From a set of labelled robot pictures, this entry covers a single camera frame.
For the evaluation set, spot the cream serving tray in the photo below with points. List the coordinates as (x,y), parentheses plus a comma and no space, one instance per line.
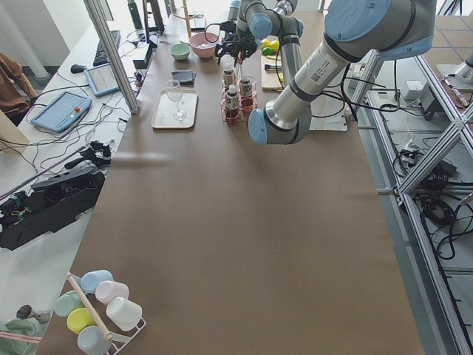
(163,116)

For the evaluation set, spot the black computer mouse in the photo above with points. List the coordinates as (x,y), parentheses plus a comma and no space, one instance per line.
(77,68)

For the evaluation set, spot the aluminium frame post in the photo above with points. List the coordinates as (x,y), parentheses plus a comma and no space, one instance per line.
(98,19)

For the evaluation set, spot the white wire cup rack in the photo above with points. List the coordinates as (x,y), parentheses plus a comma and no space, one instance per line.
(120,339)

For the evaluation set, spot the green plastic cup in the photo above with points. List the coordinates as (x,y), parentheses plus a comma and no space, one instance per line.
(67,303)

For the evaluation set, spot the small mint green bowl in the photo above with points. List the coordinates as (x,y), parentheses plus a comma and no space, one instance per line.
(180,51)

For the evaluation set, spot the grey plastic cup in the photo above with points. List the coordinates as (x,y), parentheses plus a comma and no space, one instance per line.
(92,341)

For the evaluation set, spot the white plastic cup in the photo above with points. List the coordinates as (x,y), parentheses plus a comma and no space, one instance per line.
(125,313)

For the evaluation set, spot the yellow plastic cup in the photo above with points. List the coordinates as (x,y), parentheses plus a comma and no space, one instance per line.
(79,319)

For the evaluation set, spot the blue teach pendant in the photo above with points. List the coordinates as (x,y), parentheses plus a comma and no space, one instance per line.
(67,109)
(101,80)

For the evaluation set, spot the copper wire bottle basket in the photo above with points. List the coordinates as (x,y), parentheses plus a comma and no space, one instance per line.
(238,93)

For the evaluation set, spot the pink bowl with ice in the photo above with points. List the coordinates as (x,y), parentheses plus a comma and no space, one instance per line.
(203,44)

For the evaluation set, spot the light blue plastic cup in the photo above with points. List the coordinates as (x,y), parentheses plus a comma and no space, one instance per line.
(90,280)

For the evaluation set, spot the tea bottle white cap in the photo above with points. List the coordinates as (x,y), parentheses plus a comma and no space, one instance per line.
(246,93)
(231,103)

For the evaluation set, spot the pink plastic cup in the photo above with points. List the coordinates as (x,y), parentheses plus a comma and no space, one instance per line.
(107,290)

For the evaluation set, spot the clear wine glass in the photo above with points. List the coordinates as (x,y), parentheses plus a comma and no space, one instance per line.
(175,93)

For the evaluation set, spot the steel muddler black tip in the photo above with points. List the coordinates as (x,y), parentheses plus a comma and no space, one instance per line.
(272,67)

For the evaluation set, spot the wooden cutting board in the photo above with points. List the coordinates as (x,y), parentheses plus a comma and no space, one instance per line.
(271,80)

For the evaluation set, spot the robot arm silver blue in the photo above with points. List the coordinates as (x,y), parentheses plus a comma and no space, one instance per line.
(393,29)
(232,16)

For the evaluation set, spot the steel cocktail jigger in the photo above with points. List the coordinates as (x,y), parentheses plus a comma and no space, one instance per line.
(26,312)

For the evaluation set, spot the black equipment case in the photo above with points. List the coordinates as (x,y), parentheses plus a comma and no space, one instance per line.
(52,204)

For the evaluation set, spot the grey folded cloth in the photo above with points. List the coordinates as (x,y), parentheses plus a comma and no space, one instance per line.
(184,77)

